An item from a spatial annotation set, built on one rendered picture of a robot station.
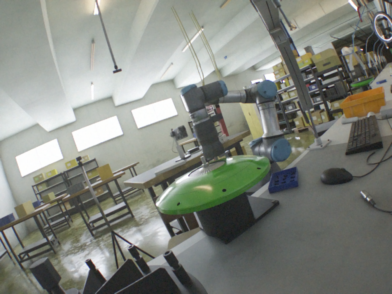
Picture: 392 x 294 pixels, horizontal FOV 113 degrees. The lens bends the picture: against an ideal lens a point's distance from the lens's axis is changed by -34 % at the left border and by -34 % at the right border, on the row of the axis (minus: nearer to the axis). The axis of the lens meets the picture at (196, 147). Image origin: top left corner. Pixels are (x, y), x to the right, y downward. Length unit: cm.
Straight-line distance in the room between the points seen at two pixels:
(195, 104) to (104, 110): 902
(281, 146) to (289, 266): 50
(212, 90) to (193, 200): 42
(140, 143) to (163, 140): 114
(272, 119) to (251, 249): 51
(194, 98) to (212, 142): 16
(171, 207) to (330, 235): 33
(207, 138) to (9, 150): 992
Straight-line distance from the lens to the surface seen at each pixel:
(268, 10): 47
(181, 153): 198
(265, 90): 77
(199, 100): 68
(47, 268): 29
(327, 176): 61
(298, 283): 36
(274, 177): 79
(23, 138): 1003
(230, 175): 41
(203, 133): 67
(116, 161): 925
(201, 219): 52
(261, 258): 42
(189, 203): 39
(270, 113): 79
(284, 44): 75
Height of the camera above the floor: 119
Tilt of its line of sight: 4 degrees down
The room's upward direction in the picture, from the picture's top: 22 degrees counter-clockwise
